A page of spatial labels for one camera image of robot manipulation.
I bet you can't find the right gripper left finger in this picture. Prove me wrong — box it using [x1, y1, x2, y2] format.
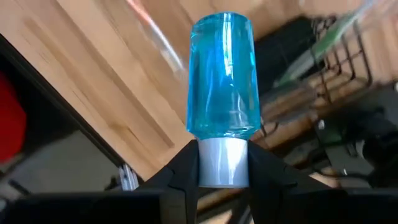
[0, 139, 200, 224]

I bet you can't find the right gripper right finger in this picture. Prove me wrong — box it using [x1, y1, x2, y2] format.
[247, 139, 398, 224]

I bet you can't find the blue mouthwash bottle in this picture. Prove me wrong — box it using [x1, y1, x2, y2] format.
[185, 11, 261, 189]

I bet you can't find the green toothbrush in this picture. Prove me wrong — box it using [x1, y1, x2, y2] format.
[273, 0, 374, 88]

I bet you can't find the person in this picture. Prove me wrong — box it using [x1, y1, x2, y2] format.
[0, 70, 28, 162]

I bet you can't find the silver aluminium post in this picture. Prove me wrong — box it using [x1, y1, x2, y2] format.
[119, 163, 139, 191]

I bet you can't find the black wire rack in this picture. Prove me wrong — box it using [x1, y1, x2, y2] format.
[253, 14, 377, 106]

